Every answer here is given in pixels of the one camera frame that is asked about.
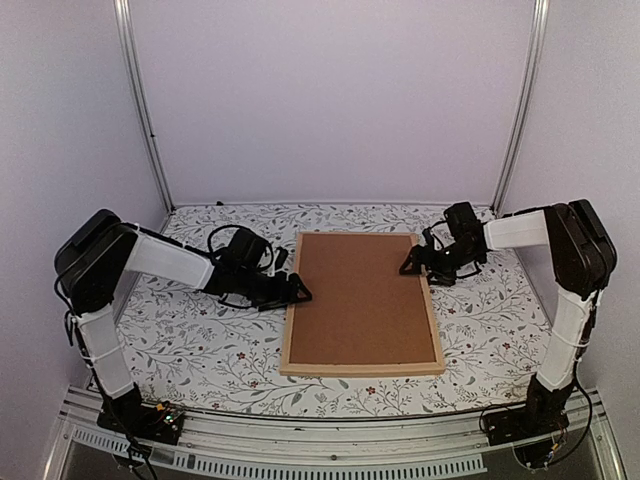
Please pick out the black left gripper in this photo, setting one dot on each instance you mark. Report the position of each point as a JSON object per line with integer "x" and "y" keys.
{"x": 282, "y": 299}

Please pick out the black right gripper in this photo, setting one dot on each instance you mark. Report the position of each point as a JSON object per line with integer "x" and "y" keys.
{"x": 415, "y": 255}

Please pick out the brown backing board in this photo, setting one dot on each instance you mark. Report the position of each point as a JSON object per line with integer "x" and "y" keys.
{"x": 360, "y": 300}

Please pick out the light wooden picture frame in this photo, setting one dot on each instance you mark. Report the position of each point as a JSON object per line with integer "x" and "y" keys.
{"x": 360, "y": 370}

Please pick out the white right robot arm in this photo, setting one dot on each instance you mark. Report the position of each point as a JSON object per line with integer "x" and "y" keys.
{"x": 583, "y": 259}

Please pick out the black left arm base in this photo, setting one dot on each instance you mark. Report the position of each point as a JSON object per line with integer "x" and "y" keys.
{"x": 161, "y": 422}

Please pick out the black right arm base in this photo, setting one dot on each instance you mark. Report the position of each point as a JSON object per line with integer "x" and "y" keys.
{"x": 542, "y": 413}

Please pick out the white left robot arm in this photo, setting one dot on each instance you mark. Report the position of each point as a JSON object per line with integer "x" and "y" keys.
{"x": 90, "y": 265}

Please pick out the floral patterned table cover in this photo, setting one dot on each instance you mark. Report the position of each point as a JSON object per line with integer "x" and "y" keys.
{"x": 183, "y": 346}

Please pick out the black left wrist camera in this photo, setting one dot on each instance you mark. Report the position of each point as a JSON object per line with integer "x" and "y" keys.
{"x": 245, "y": 251}

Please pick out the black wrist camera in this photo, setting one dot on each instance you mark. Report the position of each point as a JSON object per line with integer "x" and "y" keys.
{"x": 461, "y": 221}
{"x": 245, "y": 251}

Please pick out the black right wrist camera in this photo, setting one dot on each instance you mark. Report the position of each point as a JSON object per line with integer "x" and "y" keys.
{"x": 461, "y": 221}

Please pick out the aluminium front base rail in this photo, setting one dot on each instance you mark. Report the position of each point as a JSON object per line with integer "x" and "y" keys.
{"x": 216, "y": 445}

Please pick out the right aluminium corner post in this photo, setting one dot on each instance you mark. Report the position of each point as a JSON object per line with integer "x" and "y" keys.
{"x": 531, "y": 69}

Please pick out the aluminium corner post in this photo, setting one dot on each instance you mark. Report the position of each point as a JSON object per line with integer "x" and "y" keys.
{"x": 125, "y": 29}
{"x": 531, "y": 69}

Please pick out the left aluminium corner post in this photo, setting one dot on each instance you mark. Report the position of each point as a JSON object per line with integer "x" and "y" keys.
{"x": 125, "y": 29}

